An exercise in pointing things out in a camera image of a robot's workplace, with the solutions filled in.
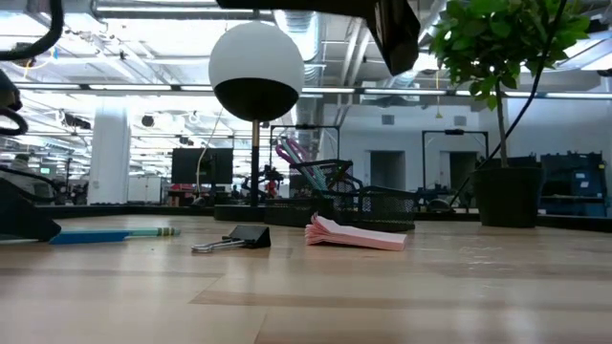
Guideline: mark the black binder clip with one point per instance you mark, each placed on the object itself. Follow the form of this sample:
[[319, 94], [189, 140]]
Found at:
[[251, 236]]

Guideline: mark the blue machine cabinet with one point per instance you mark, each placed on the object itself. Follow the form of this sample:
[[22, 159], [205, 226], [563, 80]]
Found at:
[[574, 181]]

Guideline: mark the pink sticky note pad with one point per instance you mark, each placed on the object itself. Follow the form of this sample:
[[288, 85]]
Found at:
[[354, 236]]

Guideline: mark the blue eraser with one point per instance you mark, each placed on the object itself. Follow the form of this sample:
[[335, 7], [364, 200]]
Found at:
[[88, 237]]

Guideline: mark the silver ventilation duct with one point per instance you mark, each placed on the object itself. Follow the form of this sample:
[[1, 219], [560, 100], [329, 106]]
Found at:
[[299, 28]]

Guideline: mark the white pillar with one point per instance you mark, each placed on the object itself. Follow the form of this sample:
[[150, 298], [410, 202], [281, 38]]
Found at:
[[109, 157]]

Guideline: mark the green potted plant black pot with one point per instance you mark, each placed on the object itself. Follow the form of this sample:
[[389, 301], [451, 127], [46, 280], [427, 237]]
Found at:
[[507, 196]]

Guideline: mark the white globe lamp black base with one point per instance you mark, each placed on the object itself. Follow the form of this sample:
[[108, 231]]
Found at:
[[256, 67]]

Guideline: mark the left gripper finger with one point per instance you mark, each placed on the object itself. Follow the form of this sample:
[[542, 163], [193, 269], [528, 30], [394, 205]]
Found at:
[[24, 220]]

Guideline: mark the black gantry frame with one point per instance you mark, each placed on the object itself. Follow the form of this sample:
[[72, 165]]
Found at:
[[454, 132]]

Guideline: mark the black background monitor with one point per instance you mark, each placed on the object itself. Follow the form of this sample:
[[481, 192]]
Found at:
[[201, 166]]

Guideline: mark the black mesh desk organizer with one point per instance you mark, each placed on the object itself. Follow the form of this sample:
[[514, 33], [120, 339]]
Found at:
[[382, 210]]

